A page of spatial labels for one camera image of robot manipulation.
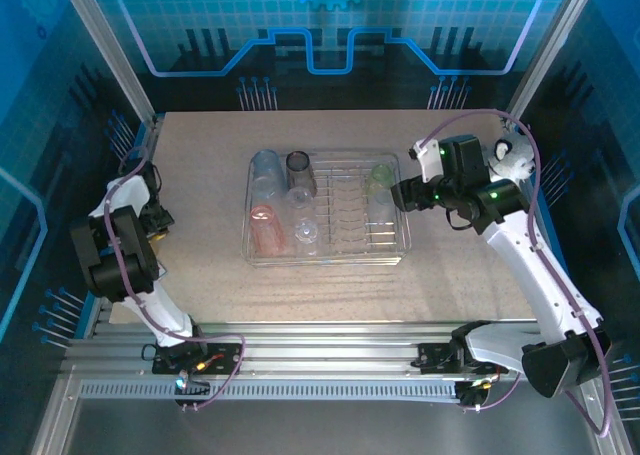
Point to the green plastic cup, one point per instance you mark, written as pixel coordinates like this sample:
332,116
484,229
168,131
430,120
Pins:
377,181

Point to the clear ribbed plastic cup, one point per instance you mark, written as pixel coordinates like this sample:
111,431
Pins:
381,210

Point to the pink plastic tumbler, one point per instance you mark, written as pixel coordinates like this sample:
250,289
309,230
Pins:
267,230

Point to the blue plastic tumbler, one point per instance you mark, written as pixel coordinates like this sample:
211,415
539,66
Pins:
267,175

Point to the dark smoke plastic tumbler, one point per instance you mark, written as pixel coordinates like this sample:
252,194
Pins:
301,172

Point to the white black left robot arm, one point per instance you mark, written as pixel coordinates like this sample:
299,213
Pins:
125,255

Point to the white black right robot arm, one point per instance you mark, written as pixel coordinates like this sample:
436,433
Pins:
520,260

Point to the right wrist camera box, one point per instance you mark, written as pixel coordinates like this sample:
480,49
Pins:
427,161

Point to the aluminium frame post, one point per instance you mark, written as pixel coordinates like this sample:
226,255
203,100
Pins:
550,45
107,45

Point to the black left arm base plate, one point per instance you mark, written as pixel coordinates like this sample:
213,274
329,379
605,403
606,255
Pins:
225,359

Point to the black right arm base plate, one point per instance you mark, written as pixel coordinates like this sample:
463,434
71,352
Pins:
432,357

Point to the aluminium front rail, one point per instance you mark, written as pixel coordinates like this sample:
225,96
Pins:
320,342

